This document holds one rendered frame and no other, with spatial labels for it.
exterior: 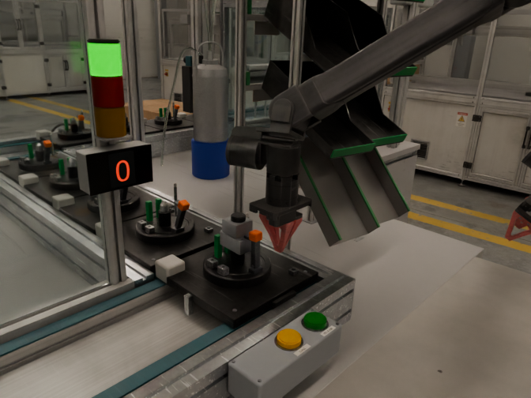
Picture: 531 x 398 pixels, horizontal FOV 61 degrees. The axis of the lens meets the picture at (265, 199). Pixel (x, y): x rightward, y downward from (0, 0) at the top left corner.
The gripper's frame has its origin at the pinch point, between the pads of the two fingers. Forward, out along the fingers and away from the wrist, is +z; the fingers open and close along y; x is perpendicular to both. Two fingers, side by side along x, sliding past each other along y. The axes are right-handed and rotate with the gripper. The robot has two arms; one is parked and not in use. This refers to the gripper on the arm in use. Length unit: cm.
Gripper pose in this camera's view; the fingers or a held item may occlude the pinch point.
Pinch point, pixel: (279, 247)
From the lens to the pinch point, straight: 83.6
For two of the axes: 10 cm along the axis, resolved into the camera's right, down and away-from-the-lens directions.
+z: -0.4, 9.3, 3.6
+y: -6.8, 2.4, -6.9
